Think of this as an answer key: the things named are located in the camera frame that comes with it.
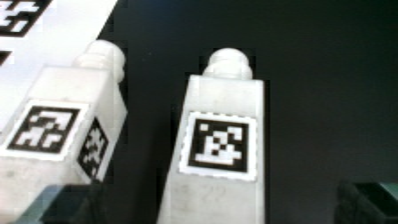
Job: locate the white sheet with tags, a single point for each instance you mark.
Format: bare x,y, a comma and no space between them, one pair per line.
49,27

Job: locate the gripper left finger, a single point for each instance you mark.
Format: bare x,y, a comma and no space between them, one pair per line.
67,205

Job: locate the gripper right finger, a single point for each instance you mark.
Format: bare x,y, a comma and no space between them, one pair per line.
367,203

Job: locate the white table leg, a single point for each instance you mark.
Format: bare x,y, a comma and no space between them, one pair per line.
63,131
214,193

